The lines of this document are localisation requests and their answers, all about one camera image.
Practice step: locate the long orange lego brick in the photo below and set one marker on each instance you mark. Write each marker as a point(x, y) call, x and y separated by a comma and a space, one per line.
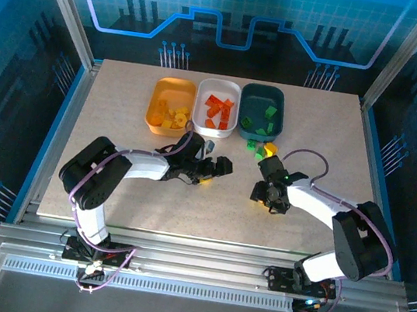
point(212, 101)

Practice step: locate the aluminium side rail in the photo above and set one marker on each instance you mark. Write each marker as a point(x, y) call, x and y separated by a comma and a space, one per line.
point(371, 149)
point(76, 105)

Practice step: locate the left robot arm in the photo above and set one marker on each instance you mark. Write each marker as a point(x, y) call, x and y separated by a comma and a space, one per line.
point(144, 164)

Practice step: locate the left aluminium side rail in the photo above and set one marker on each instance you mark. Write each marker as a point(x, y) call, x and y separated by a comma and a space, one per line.
point(76, 105)

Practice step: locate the yellow plastic container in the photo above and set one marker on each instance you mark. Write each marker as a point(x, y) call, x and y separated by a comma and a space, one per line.
point(175, 90)

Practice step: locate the small yellow lego brick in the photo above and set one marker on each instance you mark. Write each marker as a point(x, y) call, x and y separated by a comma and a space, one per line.
point(172, 112)

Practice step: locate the yellow round lego piece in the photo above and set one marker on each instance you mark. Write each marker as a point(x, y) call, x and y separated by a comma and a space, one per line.
point(176, 122)

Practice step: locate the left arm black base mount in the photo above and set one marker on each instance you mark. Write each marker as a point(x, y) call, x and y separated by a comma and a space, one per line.
point(114, 259)

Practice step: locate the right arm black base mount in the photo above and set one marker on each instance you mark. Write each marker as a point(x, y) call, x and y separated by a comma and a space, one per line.
point(280, 280)

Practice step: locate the dark teal plastic container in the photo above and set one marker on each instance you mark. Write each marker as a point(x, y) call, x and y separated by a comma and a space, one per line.
point(258, 100)

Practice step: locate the right aluminium frame post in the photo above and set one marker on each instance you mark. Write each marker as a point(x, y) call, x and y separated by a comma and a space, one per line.
point(404, 55)

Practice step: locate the aluminium cross rail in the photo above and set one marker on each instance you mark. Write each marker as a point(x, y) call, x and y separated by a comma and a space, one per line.
point(196, 264)

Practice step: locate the orange curved lego piece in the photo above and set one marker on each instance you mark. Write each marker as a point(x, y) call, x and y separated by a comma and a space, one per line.
point(210, 123)

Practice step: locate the right aluminium side rail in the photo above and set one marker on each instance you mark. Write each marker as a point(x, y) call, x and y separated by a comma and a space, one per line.
point(371, 149)

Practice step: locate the white plastic container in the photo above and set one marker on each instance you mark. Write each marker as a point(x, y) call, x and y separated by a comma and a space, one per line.
point(218, 89)

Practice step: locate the green lego brick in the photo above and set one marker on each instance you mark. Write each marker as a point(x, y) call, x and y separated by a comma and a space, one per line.
point(261, 131)
point(251, 144)
point(270, 127)
point(259, 154)
point(271, 112)
point(245, 122)

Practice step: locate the left aluminium frame post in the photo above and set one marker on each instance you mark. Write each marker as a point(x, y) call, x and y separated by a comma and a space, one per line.
point(66, 5)

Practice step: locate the aluminium frame post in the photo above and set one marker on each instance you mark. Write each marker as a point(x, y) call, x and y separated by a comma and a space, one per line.
point(404, 55)
point(66, 5)

